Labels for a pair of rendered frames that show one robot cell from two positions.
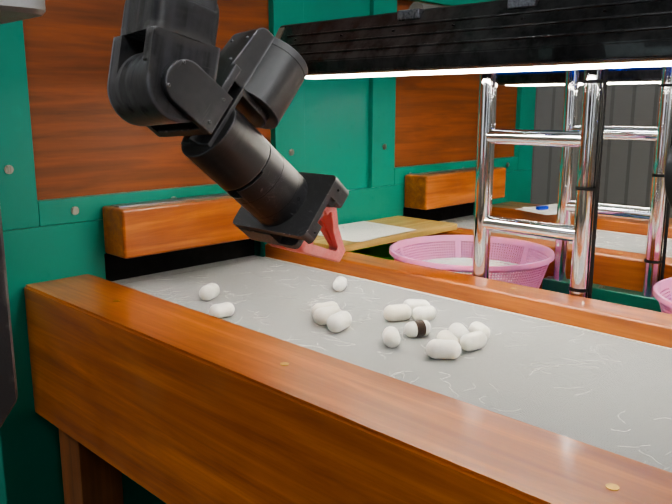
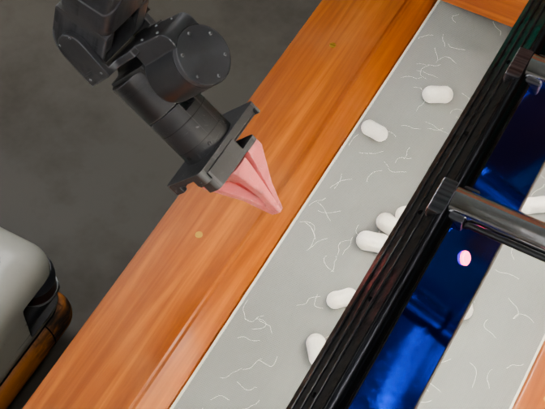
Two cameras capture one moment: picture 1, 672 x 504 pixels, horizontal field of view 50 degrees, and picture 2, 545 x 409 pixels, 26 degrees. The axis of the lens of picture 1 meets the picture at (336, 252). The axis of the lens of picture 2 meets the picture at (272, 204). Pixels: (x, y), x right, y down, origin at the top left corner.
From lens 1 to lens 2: 1.17 m
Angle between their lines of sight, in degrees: 72
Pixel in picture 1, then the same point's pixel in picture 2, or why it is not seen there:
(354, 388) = (158, 296)
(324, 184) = (199, 168)
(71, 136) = not seen: outside the picture
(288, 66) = (174, 76)
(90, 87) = not seen: outside the picture
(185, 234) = (505, 11)
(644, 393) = not seen: outside the picture
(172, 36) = (68, 17)
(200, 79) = (82, 53)
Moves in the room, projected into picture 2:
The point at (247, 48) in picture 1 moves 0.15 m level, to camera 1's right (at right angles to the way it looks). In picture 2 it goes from (149, 43) to (189, 174)
